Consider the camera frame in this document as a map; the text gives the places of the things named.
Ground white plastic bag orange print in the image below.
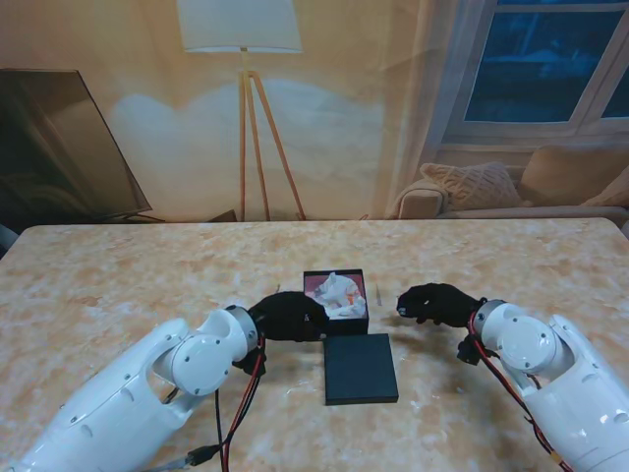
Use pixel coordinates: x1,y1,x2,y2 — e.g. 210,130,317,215
307,271,369,320

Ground dark grey chair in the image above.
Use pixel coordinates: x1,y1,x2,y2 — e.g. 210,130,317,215
0,223,21,260

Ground red black right arm cables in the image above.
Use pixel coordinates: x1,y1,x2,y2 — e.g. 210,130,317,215
469,314,574,472

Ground black flat television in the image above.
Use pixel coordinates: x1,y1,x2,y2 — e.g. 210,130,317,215
0,70,153,222

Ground grey usb cable black plug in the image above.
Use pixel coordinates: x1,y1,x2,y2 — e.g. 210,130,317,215
161,443,222,472

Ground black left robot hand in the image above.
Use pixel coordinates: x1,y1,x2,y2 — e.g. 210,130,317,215
249,290,330,344

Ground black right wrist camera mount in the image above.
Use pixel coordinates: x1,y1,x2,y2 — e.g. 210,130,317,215
456,336,488,367

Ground red black left arm cables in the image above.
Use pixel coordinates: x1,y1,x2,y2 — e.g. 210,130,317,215
213,336,266,472

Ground black gift box pink inside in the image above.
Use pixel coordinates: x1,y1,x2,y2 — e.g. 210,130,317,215
303,268,370,336

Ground tan plain cushion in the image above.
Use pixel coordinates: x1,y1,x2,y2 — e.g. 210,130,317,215
582,166,629,207
520,146,629,207

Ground knitted beige cushion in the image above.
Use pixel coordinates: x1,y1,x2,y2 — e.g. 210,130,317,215
420,161,523,210

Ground beige sofa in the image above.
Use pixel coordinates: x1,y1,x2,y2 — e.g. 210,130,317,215
392,147,629,221

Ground tripod floor lamp white shade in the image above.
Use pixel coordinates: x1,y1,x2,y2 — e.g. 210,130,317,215
177,0,307,221

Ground window with white frame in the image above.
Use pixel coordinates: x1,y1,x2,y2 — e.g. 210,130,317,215
439,0,629,148

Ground sheer beige curtain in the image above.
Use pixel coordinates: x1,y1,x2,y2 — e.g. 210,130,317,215
375,0,497,220

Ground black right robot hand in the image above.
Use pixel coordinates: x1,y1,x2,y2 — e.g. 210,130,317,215
396,282,486,329

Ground black gift box lid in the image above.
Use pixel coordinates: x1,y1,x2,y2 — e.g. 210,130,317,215
322,332,400,406

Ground red black arm cables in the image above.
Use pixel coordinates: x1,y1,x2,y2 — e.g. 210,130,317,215
213,336,266,472
469,314,574,472

